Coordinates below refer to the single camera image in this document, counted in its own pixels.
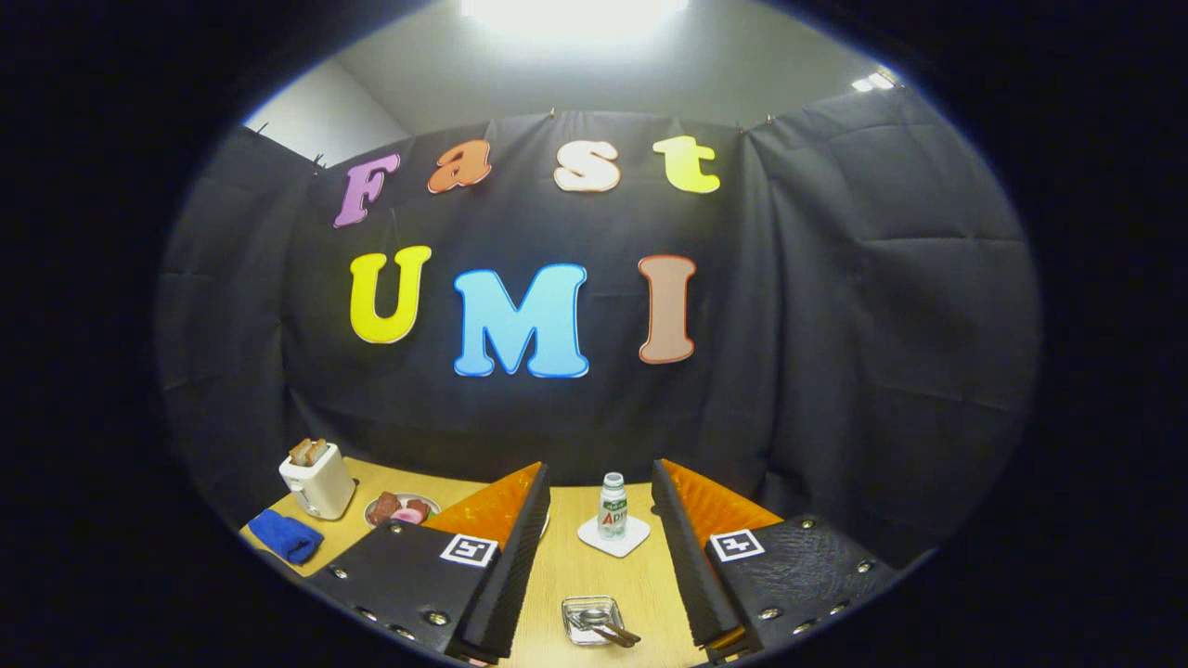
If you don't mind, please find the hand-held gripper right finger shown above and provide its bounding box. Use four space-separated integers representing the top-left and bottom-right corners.
652 458 899 664

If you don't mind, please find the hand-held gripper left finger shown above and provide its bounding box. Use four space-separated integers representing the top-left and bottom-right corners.
306 462 551 664

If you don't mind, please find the white square coaster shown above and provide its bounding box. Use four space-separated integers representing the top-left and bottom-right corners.
576 515 652 559

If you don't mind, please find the white bottle with green label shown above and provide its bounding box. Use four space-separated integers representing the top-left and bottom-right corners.
597 472 629 541

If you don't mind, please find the grey food plate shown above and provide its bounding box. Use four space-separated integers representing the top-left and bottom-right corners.
364 492 442 530

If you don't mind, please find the white toaster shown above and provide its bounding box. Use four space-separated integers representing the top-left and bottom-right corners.
278 441 357 520

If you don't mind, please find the blue folded towel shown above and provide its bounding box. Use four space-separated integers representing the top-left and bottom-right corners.
247 508 326 565

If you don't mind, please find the bright ceiling light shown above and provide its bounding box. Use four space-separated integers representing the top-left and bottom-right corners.
461 0 692 38

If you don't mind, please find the metal wire cutlery basket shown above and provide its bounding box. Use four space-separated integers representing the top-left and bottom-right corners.
561 596 641 649

